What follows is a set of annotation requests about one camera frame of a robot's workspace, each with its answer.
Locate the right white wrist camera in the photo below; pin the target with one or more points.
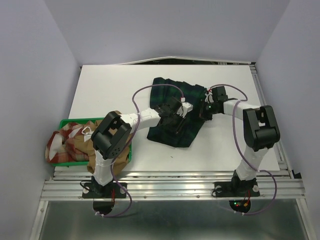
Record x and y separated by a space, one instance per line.
209 97

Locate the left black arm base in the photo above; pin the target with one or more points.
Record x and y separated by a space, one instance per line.
105 191

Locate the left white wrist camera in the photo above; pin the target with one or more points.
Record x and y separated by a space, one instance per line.
185 107

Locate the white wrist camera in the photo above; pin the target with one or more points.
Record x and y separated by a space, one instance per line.
185 107
209 97

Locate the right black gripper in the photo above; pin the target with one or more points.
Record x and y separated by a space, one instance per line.
202 114

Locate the tan brown skirt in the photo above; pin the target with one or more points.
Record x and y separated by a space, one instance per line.
85 145

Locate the green plastic tray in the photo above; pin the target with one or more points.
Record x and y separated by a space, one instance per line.
75 121

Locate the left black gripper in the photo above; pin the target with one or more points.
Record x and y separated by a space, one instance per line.
177 127

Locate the red white plaid skirt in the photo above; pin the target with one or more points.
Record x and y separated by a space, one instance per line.
65 145

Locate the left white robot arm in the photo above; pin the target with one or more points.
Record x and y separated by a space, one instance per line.
115 131

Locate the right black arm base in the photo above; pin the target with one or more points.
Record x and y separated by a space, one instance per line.
227 189

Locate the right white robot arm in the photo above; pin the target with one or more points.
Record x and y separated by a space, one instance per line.
260 133

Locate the aluminium frame rail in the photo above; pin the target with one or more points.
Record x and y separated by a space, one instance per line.
164 173

